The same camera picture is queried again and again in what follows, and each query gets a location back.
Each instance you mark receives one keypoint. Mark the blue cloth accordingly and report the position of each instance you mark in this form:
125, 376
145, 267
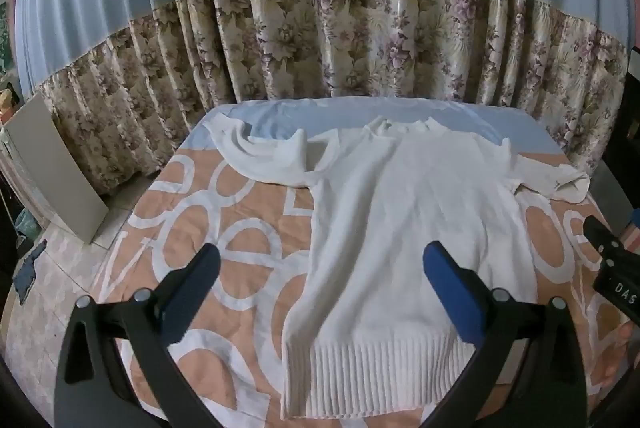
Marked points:
30, 268

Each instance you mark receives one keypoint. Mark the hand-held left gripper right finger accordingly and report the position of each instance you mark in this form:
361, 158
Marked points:
450, 293

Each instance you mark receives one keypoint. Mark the orange and blue printed blanket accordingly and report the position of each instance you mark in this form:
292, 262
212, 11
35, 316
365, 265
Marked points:
240, 188

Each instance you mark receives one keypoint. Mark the grey flat board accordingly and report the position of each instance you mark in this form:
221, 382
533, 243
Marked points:
50, 168

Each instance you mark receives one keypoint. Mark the white knit sweater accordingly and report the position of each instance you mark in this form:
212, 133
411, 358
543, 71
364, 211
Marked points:
410, 218

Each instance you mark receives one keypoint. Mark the teal plastic basket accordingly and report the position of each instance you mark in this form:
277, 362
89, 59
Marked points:
25, 223

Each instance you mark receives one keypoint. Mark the blue floral curtain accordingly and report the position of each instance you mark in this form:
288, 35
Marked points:
300, 33

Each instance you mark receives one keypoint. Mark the person's right hand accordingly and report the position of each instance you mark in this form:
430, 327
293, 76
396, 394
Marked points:
624, 348

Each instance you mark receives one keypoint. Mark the dark furniture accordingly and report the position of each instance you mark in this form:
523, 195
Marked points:
620, 168

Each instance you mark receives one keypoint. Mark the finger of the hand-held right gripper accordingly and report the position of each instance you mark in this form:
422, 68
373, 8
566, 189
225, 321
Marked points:
602, 238

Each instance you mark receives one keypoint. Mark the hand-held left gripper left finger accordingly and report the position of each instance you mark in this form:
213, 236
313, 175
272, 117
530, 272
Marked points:
192, 288

